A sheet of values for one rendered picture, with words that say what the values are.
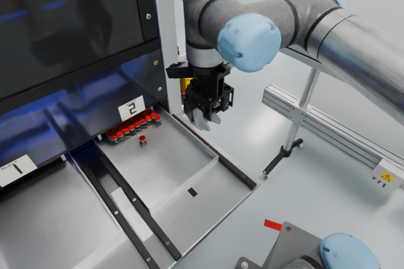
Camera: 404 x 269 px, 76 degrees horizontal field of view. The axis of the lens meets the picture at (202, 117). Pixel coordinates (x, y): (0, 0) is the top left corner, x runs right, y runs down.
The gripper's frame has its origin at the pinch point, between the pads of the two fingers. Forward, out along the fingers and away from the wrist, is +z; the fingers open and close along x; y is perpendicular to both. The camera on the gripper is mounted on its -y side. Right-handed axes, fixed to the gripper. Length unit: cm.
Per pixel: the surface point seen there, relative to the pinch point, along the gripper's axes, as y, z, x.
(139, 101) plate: -24.5, 5.4, -3.6
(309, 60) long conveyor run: -11, 22, 83
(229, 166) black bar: 5.6, 19.4, 6.9
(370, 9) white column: -11, 15, 144
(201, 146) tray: -6.6, 19.8, 6.0
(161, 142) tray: -18.0, 20.8, -2.2
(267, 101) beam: -30, 62, 85
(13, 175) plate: -24.9, 8.1, -41.2
